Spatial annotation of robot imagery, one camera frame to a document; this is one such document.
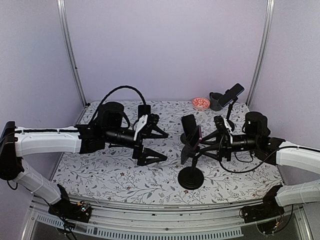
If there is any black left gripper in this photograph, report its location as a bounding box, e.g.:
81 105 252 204
104 125 169 167

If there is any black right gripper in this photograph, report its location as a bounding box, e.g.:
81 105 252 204
199 129 259 162

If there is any black phone with pink edge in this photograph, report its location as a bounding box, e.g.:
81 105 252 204
186 125 202 150

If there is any black round-base phone stand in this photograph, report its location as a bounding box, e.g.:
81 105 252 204
177 143 204 190

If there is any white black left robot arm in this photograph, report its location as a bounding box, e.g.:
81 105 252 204
0 101 168 223

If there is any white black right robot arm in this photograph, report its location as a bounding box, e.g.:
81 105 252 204
198 111 320 223

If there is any black tall phone stand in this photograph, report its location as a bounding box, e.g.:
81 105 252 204
214 97 238 133

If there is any black phone on centre stand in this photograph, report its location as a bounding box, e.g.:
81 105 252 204
181 114 197 137

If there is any black phone lying back left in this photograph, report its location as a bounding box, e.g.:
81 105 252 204
137 104 151 119

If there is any black phone on tall stand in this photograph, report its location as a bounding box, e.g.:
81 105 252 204
218 83 245 107

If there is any floral patterned table mat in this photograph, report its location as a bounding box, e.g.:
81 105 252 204
52 101 283 205

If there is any dark grey cup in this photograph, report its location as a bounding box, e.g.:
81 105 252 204
209 92 223 111

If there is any red white patterned bowl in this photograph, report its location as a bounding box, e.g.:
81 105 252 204
191 97 211 111

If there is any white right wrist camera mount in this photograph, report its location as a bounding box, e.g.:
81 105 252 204
223 118 234 136

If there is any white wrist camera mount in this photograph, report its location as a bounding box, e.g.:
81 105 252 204
223 118 234 136
133 114 148 141

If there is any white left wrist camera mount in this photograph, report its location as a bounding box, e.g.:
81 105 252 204
133 114 148 141

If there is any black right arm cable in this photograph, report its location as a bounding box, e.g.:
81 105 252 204
218 146 283 174

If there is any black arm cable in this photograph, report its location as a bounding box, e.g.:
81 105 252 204
93 85 147 123
218 146 283 174

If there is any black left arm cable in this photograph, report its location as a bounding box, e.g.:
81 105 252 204
93 85 147 123

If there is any aluminium front rail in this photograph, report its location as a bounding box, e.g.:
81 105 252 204
21 196 316 240

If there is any right aluminium frame post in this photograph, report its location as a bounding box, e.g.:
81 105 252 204
246 0 275 107

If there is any aluminium frame post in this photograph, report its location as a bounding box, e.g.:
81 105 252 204
56 0 88 107
246 0 275 107

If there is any left aluminium frame post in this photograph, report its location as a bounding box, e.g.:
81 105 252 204
56 0 88 107

